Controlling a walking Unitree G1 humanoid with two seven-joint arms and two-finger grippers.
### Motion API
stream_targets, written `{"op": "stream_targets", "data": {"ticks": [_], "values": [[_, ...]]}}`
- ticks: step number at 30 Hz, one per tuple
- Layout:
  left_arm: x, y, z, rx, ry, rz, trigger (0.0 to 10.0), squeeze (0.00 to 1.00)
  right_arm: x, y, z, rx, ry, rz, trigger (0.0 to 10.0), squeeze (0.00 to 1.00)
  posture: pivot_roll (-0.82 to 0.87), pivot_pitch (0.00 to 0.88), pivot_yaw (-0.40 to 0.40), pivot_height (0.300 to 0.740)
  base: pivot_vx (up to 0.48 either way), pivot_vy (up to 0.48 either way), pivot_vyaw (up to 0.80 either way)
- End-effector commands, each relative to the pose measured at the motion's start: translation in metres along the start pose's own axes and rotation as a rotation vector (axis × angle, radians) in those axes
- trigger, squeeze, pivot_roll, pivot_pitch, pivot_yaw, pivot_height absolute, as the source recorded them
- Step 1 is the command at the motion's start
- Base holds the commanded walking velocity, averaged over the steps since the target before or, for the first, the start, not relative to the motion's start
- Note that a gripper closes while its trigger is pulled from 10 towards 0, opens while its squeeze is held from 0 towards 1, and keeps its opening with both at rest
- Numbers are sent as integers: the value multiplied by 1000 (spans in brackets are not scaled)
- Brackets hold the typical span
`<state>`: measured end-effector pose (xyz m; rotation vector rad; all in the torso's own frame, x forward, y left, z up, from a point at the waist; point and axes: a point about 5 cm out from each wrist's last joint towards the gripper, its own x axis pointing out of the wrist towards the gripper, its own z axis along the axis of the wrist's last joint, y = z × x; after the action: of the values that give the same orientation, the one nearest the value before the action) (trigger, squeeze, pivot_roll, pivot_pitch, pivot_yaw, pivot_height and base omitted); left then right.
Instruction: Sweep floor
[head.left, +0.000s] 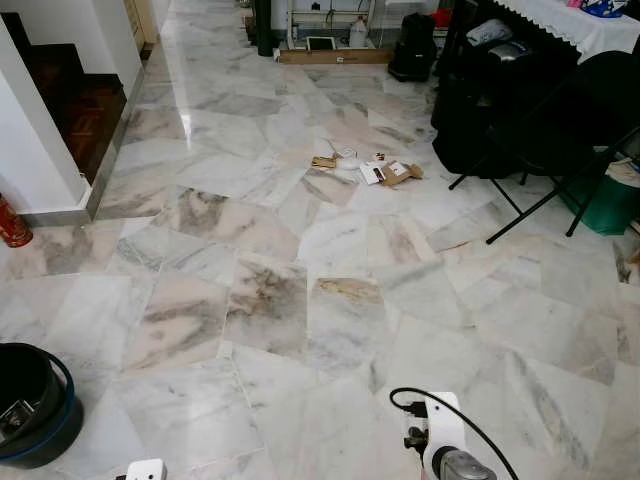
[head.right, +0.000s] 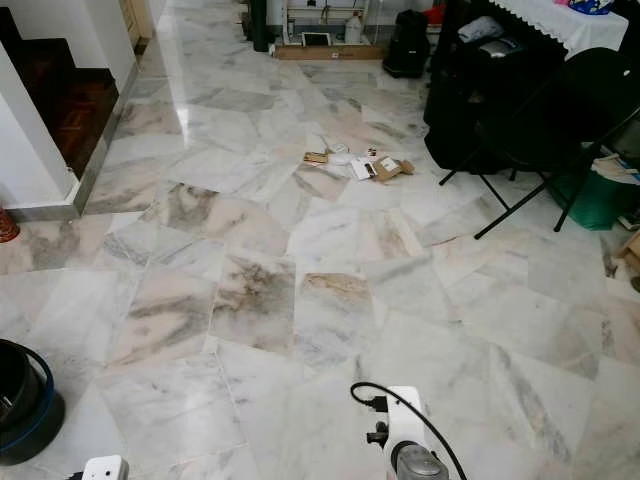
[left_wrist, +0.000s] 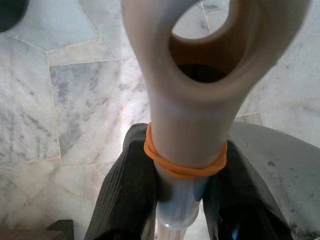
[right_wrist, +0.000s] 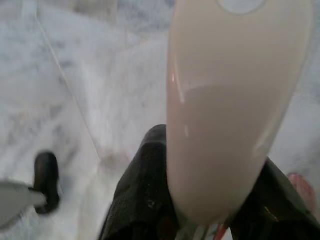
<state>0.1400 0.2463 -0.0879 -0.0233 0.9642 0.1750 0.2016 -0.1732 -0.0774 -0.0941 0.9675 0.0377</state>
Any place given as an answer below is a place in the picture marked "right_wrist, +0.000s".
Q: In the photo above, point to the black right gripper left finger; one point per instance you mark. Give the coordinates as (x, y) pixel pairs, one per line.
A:
(140, 190)

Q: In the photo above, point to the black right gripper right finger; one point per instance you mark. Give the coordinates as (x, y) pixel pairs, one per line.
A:
(272, 212)

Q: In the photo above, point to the pink striped item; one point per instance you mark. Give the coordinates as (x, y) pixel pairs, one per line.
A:
(303, 190)

